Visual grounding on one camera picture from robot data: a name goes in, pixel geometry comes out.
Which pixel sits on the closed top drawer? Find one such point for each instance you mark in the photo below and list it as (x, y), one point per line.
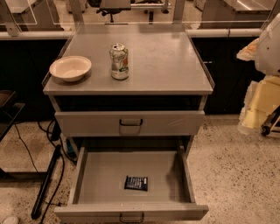
(129, 123)

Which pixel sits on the dark blue rxbar wrapper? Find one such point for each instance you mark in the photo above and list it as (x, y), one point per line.
(136, 183)

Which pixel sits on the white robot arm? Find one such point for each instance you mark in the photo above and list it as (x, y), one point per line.
(265, 51)

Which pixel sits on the black caster wheel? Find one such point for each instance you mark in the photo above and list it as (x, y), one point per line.
(265, 130)

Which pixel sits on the white ceramic bowl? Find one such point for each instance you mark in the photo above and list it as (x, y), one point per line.
(70, 68)

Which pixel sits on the open middle drawer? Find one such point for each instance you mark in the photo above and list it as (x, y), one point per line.
(98, 194)

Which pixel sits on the grey metal drawer cabinet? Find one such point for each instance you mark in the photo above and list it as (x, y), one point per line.
(165, 74)

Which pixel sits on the crushed soda can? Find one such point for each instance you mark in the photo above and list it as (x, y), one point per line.
(119, 61)

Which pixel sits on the white rail ledge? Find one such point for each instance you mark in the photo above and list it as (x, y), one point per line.
(201, 33)

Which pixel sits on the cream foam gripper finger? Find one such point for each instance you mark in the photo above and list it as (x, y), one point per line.
(261, 100)

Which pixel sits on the black office chair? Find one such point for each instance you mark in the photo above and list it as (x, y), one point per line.
(112, 7)

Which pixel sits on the black table leg frame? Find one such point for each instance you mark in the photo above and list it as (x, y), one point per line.
(35, 213)

